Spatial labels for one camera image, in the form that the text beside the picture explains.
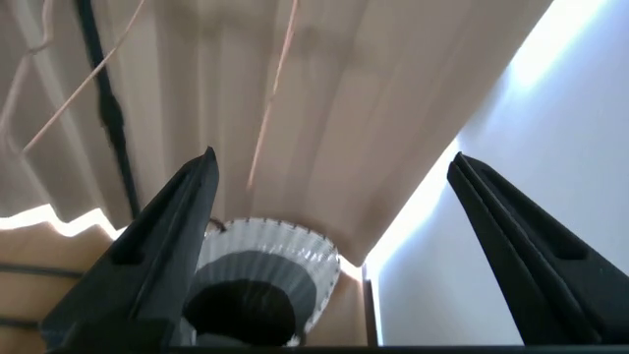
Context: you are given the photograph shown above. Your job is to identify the beige curtain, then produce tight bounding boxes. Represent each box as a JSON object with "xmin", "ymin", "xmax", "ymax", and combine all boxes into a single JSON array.
[{"xmin": 0, "ymin": 0, "xmax": 554, "ymax": 267}]

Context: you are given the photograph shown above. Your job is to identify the black clothes rack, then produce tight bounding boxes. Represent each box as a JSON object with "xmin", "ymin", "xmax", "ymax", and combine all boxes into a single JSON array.
[{"xmin": 0, "ymin": 0, "xmax": 143, "ymax": 330}]

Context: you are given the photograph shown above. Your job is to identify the white laundry basket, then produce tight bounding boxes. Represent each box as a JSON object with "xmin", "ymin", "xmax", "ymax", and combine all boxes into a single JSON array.
[{"xmin": 179, "ymin": 215, "xmax": 342, "ymax": 348}]

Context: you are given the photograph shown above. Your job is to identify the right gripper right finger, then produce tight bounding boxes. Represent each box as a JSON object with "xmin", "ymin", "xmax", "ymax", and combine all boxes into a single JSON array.
[{"xmin": 445, "ymin": 150, "xmax": 629, "ymax": 346}]

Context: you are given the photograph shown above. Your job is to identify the pink clothes hanger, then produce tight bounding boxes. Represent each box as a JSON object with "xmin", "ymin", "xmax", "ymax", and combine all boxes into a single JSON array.
[{"xmin": 0, "ymin": 0, "xmax": 147, "ymax": 153}]

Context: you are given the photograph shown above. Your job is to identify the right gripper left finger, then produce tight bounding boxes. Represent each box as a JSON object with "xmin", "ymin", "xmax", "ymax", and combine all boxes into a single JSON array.
[{"xmin": 39, "ymin": 146, "xmax": 221, "ymax": 349}]

